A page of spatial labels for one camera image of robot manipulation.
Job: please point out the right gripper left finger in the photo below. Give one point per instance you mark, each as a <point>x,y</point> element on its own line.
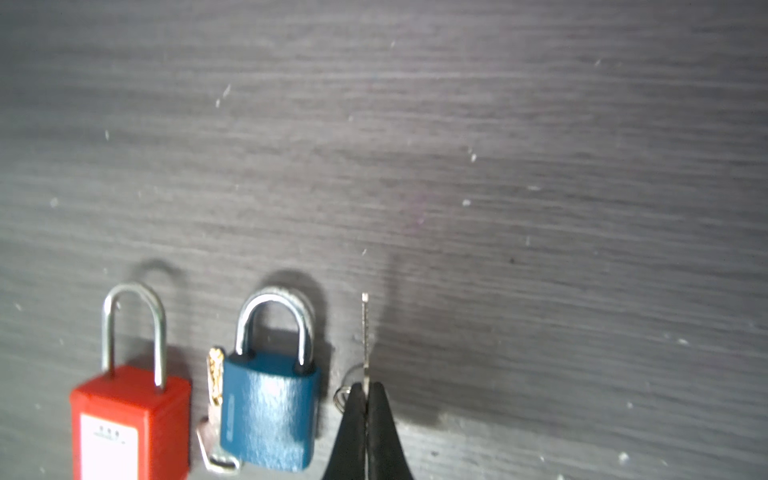
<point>348,456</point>

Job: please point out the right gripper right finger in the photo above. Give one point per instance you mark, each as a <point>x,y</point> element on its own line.
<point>385,455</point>

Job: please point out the blue padlock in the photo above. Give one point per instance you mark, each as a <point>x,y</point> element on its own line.
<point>270,400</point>

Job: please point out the red padlock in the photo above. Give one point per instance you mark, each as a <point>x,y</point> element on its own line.
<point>128,422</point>

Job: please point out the loose silver brass key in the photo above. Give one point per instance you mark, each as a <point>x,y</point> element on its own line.
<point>215,459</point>

